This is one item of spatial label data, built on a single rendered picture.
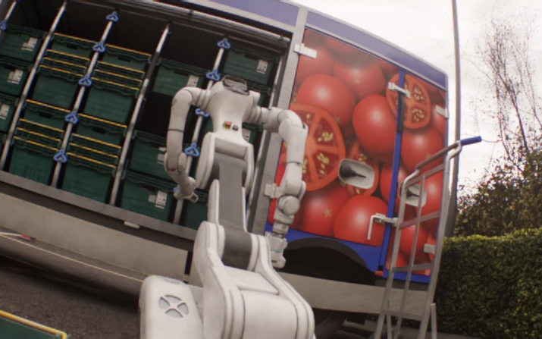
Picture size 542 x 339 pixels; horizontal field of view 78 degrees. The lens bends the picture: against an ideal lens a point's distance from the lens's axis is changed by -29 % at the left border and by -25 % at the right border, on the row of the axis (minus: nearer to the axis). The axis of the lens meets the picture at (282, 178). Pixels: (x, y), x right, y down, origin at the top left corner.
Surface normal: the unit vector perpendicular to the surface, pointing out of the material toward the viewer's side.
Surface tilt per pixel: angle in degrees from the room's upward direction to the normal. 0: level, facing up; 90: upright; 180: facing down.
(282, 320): 65
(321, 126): 90
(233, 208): 57
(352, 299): 90
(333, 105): 90
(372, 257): 90
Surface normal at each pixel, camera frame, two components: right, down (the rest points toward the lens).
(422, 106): 0.36, -0.15
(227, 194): 0.43, -0.65
